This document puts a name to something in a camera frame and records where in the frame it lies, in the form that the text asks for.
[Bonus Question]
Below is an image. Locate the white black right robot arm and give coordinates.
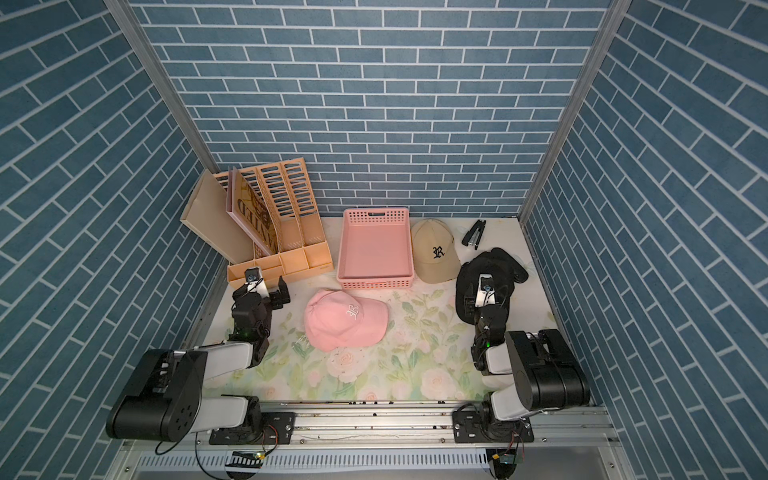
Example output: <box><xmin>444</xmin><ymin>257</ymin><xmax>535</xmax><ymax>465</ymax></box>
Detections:
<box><xmin>467</xmin><ymin>287</ymin><xmax>591</xmax><ymax>424</ymax></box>

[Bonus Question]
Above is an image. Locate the wanted poster book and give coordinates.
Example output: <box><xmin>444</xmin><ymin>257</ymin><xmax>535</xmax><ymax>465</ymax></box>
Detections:
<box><xmin>226</xmin><ymin>169</ymin><xmax>279</xmax><ymax>256</ymax></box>

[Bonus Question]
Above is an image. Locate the orange plastic file organizer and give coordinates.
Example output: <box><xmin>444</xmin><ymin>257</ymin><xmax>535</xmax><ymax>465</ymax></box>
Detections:
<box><xmin>214</xmin><ymin>158</ymin><xmax>334</xmax><ymax>288</ymax></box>

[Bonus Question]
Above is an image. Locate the floral table mat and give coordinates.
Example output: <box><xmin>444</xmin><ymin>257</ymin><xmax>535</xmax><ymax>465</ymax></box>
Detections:
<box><xmin>204</xmin><ymin>218</ymin><xmax>558</xmax><ymax>402</ymax></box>

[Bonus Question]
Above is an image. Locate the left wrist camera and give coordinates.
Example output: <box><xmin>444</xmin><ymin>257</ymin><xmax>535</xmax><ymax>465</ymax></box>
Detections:
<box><xmin>244</xmin><ymin>267</ymin><xmax>269</xmax><ymax>298</ymax></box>

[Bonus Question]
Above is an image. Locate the aluminium mounting rail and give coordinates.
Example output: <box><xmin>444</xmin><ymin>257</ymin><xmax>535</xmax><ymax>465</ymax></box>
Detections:
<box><xmin>107</xmin><ymin>401</ymin><xmax>633</xmax><ymax>479</ymax></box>

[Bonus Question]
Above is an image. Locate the black stapler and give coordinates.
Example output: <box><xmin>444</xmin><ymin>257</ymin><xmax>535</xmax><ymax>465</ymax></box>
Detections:
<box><xmin>461</xmin><ymin>219</ymin><xmax>486</xmax><ymax>250</ymax></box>

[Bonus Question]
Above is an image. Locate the beige baseball cap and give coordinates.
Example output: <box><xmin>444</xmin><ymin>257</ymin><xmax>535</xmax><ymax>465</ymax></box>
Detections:
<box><xmin>411</xmin><ymin>219</ymin><xmax>461</xmax><ymax>284</ymax></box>

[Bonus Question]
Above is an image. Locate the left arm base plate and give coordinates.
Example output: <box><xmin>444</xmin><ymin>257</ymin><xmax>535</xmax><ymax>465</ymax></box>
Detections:
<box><xmin>208</xmin><ymin>412</ymin><xmax>296</xmax><ymax>446</ymax></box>

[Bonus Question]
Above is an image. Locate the black baseball cap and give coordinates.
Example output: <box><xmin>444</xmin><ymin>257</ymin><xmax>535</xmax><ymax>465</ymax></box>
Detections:
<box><xmin>455</xmin><ymin>247</ymin><xmax>529</xmax><ymax>324</ymax></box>

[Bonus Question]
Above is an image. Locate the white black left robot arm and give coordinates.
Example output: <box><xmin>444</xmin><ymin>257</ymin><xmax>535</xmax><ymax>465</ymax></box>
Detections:
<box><xmin>105</xmin><ymin>268</ymin><xmax>290</xmax><ymax>444</ymax></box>

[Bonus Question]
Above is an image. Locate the pink baseball cap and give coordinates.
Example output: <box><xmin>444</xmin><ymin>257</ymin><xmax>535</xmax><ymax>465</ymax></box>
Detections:
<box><xmin>304</xmin><ymin>289</ymin><xmax>389</xmax><ymax>352</ymax></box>

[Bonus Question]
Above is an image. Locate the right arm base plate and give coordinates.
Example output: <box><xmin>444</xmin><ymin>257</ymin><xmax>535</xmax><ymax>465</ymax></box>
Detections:
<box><xmin>452</xmin><ymin>410</ymin><xmax>534</xmax><ymax>444</ymax></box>

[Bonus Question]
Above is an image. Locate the pink plastic basket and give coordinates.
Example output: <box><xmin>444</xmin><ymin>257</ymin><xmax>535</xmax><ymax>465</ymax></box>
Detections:
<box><xmin>337</xmin><ymin>208</ymin><xmax>415</xmax><ymax>290</ymax></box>

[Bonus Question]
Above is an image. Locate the beige cardboard folder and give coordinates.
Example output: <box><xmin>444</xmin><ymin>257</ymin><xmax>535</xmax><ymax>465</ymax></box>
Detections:
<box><xmin>180</xmin><ymin>170</ymin><xmax>254</xmax><ymax>264</ymax></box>

